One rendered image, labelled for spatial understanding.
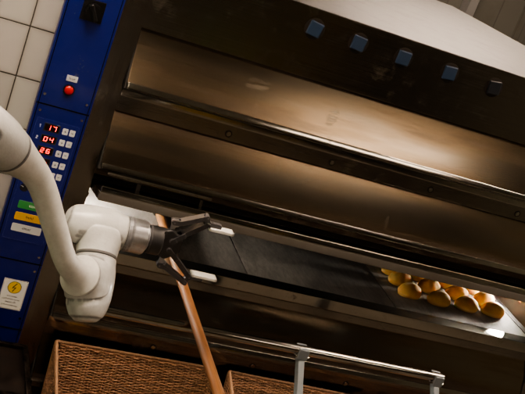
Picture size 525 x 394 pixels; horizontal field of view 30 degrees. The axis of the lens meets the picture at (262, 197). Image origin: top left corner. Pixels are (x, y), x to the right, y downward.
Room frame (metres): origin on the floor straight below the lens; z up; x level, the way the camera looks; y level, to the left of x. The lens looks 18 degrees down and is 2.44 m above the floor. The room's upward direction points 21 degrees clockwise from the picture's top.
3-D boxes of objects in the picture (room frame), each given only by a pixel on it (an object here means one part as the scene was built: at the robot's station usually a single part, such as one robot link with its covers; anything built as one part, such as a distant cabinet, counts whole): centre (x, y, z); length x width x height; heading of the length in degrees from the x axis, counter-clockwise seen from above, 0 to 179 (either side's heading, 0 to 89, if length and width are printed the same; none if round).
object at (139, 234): (2.30, 0.26, 1.48); 0.09 x 0.06 x 0.09; 21
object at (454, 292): (3.74, -0.72, 1.21); 0.61 x 0.48 x 0.06; 21
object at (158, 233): (2.32, 0.19, 1.48); 0.09 x 0.07 x 0.08; 111
